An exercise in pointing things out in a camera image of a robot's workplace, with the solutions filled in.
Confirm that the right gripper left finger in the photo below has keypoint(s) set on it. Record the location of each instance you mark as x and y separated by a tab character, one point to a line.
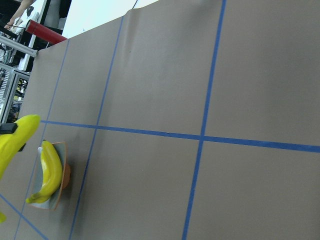
8	128

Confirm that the yellow banana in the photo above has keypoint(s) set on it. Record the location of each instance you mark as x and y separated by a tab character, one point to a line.
52	173
11	143

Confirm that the grey square plate orange rim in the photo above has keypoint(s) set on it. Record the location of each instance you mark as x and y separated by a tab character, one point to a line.
53	202

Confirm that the red cylinder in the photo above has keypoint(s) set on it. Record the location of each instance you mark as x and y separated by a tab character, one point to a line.
44	32

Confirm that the brown paper table mat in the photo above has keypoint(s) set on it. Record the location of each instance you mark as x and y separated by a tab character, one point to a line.
183	120

